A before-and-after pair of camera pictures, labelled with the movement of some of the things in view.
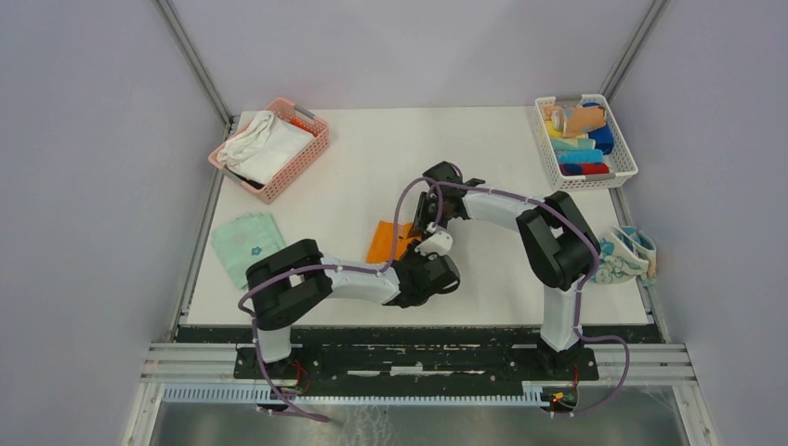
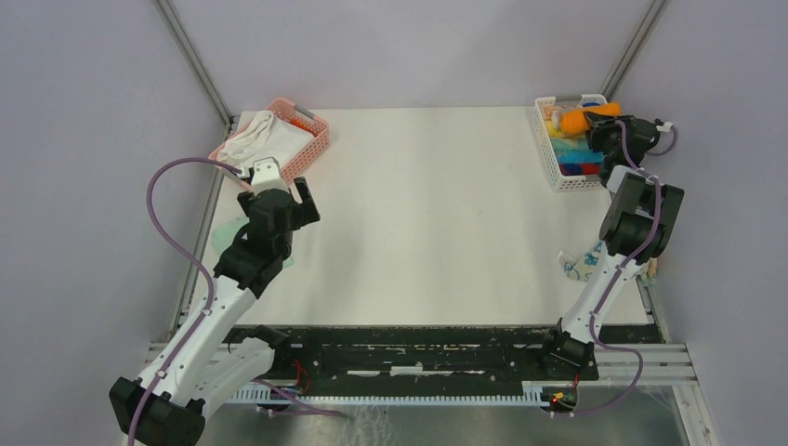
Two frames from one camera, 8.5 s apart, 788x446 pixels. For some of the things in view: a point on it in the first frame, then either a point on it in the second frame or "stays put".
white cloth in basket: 263,147 stays put
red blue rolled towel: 588,168 stays put
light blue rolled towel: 579,156 stays put
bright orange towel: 380,248 → 576,122
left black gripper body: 412,257 → 289,233
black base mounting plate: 405,355 stays put
